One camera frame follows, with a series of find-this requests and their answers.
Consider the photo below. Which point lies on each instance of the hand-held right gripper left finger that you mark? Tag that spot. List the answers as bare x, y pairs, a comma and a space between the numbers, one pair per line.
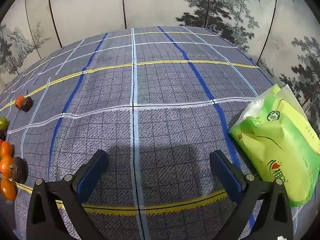
93, 175

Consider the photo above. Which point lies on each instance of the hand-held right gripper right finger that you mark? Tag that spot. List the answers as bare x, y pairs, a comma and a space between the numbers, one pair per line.
225, 177

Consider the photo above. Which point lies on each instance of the round dark passion fruit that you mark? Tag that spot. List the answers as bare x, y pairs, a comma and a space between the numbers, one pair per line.
20, 171

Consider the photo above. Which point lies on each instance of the orange mandarin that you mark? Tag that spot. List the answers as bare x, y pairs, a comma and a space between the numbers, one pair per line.
6, 148
8, 189
5, 167

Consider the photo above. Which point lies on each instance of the wrinkled dark passion fruit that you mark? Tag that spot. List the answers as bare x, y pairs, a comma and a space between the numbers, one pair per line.
27, 104

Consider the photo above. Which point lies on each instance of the green tissue pack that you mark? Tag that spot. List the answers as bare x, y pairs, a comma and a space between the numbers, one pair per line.
275, 140

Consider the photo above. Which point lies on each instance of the green tomato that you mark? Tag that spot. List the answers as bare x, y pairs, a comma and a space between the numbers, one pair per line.
3, 123

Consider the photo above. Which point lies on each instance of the orange persimmon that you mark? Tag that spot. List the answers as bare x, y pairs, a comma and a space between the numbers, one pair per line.
19, 101

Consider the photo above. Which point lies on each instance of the grey plaid bed sheet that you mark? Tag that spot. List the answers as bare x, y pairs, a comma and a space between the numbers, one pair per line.
160, 85

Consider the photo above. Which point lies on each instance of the landscape painted folding screen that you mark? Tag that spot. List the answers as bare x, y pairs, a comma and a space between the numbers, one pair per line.
87, 5

